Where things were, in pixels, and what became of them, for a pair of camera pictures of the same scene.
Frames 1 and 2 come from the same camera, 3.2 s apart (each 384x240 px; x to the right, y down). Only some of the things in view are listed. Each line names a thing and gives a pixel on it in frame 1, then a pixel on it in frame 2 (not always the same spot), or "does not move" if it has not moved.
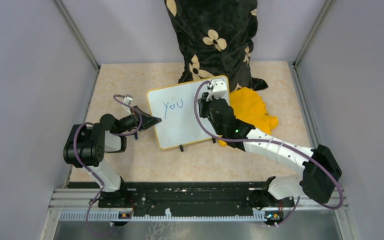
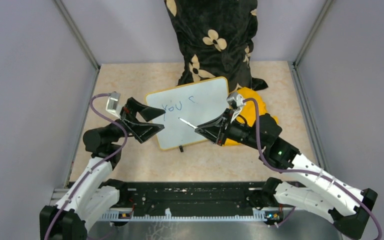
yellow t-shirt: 248,105 does not move
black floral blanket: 216,38 does not move
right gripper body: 205,112 to 230,115
